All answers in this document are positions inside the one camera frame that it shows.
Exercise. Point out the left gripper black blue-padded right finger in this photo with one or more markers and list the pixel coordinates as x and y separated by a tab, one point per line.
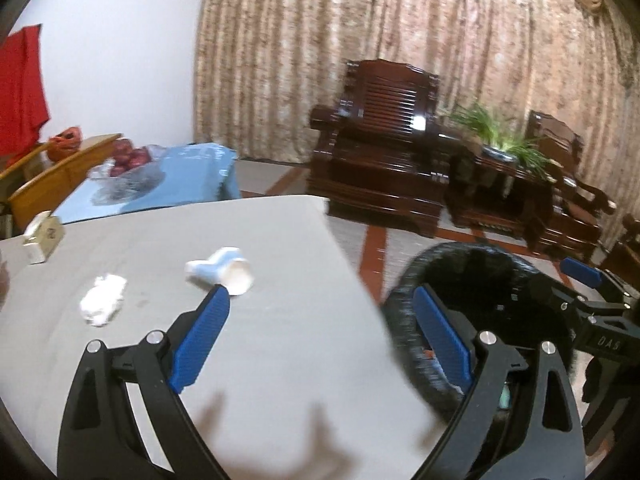
540	437

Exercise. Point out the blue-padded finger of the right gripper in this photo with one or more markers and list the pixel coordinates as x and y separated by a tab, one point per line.
581	272

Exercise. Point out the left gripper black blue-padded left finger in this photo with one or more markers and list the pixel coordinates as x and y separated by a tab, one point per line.
99	436

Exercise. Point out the green rubber glove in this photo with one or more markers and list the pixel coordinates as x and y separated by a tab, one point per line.
505	398

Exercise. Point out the dark wooden armchair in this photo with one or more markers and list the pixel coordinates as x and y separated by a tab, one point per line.
379	151
566	219

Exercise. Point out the dark wooden side table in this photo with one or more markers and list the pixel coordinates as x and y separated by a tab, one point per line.
496	196

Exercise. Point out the green potted plant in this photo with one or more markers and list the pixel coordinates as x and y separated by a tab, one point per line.
496	136

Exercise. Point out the crumpled white tissue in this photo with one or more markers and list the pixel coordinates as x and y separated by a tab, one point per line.
103	300

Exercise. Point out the tissue box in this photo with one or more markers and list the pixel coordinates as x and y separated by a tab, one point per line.
42	236

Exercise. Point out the glass fruit bowl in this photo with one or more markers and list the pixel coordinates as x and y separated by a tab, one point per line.
130	184

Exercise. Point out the wooden bench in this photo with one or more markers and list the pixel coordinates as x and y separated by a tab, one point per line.
33	185

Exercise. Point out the red apples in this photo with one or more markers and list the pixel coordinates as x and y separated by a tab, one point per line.
126	157

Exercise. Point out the red cloth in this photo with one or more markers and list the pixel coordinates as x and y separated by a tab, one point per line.
23	106

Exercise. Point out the beige curtain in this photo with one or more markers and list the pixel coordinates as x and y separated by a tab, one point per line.
261	65

